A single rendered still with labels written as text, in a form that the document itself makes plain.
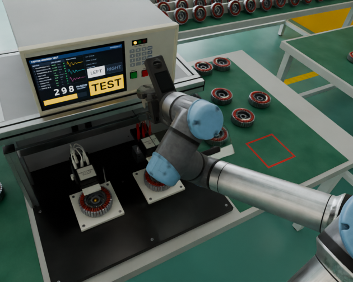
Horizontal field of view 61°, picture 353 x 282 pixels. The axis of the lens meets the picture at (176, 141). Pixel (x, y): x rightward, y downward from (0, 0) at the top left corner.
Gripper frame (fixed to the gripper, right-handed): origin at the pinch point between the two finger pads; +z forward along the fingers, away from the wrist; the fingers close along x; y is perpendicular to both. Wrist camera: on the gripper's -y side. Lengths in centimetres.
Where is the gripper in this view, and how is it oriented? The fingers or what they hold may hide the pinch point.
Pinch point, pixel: (142, 86)
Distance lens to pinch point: 89.9
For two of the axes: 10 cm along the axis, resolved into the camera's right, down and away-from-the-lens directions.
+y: 1.3, 9.1, 3.9
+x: 8.8, -2.9, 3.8
